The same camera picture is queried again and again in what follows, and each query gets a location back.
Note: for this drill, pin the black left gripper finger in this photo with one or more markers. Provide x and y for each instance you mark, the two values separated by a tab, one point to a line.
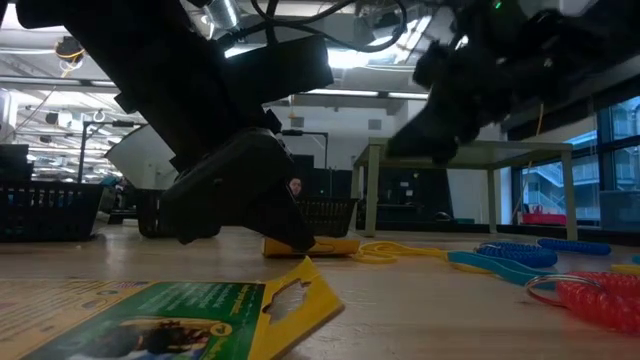
225	180
280	220

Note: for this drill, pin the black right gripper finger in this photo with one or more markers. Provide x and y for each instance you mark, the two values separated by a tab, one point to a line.
425	140

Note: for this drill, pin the black plastic mesh basket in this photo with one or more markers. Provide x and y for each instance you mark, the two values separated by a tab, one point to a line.
50	235
150	215
330	220

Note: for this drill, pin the yellow green crayon box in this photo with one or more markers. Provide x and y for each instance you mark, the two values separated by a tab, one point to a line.
175	310

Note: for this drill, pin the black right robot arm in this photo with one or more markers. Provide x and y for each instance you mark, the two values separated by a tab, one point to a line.
590	35

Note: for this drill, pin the person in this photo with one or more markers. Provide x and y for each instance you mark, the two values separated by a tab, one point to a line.
295	186

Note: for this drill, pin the dark partition screens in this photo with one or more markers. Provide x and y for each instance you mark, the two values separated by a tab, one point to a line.
325	182

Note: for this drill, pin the green perforated metal shelf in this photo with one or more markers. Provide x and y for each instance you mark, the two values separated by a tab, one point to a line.
500	147

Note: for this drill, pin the red bin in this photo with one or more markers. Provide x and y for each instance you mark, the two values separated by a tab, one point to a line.
544	219

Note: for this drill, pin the blue-grey bin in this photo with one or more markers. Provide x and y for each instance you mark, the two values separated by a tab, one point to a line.
620	210

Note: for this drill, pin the black gantry frame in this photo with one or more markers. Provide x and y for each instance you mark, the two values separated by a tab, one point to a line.
326	150

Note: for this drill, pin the black ceiling camera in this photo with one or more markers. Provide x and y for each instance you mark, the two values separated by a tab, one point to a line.
70	49

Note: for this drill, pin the black camera stand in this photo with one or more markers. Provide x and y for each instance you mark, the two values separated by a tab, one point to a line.
84	150

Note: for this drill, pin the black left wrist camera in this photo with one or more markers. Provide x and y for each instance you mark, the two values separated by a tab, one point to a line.
280	70

